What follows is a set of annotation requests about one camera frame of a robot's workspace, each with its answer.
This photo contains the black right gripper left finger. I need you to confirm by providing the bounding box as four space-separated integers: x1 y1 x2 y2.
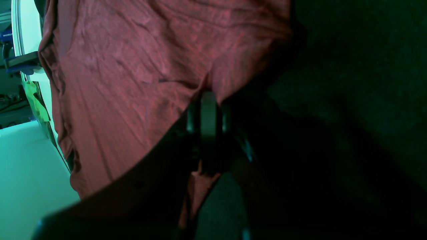
33 102 200 240

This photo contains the black table cloth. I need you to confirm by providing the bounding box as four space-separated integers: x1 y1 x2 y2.
240 0 426 190

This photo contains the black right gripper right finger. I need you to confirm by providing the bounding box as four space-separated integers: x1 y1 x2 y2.
200 91 426 240

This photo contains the blue clamp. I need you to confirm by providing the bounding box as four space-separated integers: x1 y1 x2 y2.
0 28 41 75

